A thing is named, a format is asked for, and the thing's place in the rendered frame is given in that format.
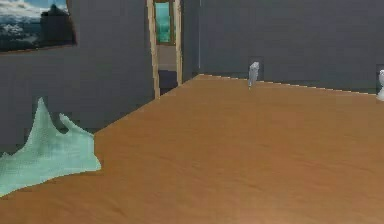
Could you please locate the white rounded object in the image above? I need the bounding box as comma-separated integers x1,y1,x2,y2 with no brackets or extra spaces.
376,69,384,101

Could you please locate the teal framed picture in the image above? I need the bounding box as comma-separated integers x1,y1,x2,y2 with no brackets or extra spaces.
154,0,176,45

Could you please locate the light wooden door frame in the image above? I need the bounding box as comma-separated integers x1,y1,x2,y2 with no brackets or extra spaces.
145,0,184,100

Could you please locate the pale green crumpled cloth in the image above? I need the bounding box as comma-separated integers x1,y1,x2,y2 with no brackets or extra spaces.
0,97,102,198

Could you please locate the framed mountain landscape picture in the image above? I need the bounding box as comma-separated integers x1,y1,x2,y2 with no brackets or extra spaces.
0,0,78,54

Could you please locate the small grey upright object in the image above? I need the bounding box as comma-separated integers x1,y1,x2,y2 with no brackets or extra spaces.
247,61,260,88

